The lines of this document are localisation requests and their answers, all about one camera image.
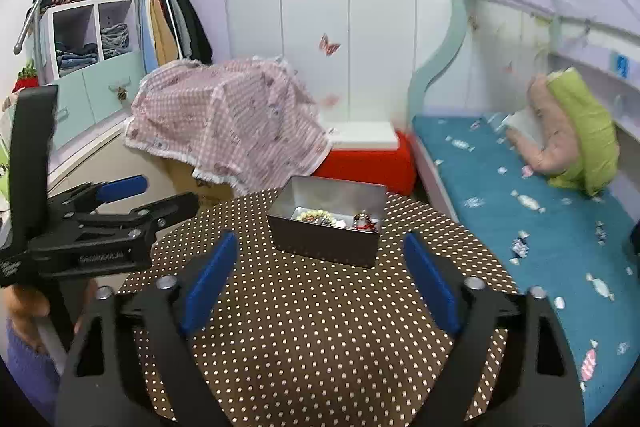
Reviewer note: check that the blue candy-print mattress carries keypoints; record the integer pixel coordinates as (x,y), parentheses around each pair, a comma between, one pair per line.
(500,217)

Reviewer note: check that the pink padded jacket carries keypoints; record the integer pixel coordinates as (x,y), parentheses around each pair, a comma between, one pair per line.
(555,132)

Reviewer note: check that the person's left forearm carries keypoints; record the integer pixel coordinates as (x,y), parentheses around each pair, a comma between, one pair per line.
(30,372)

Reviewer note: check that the lavender wall shelf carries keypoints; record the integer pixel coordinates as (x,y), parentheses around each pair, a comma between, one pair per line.
(600,52)

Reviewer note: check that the row of hanging clothes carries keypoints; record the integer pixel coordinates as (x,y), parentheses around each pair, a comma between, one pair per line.
(170,27)

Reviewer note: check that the light folded jeans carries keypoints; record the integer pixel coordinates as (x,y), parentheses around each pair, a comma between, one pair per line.
(114,39)

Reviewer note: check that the person's left hand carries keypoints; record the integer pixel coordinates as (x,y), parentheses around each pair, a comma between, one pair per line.
(27,307)

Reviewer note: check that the pink checked cloth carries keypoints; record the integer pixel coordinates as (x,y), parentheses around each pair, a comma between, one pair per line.
(225,122)

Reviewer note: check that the brown polka-dot tablecloth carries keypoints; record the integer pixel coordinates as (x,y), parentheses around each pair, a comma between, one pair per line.
(310,337)

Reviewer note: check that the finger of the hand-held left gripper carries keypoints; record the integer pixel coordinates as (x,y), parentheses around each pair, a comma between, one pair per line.
(120,188)
(165,207)

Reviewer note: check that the pink butterfly sticker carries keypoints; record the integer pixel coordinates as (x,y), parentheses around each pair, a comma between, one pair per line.
(329,45)

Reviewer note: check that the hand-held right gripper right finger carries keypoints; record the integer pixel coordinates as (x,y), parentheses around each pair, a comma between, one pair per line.
(432,282)

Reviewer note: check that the stack of folded jeans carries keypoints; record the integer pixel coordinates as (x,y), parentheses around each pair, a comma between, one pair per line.
(75,57)

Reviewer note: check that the red strawberry plush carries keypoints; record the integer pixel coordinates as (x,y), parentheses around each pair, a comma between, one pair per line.
(26,79)

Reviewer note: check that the small faded pink sticker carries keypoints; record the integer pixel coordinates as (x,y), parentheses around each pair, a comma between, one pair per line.
(330,100)

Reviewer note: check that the metal tin box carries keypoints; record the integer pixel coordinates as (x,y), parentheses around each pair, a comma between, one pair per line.
(325,247)

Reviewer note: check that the cardboard box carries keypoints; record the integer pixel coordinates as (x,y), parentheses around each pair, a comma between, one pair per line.
(200,187)

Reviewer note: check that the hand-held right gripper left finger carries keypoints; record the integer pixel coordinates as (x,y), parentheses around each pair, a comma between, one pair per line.
(210,282)

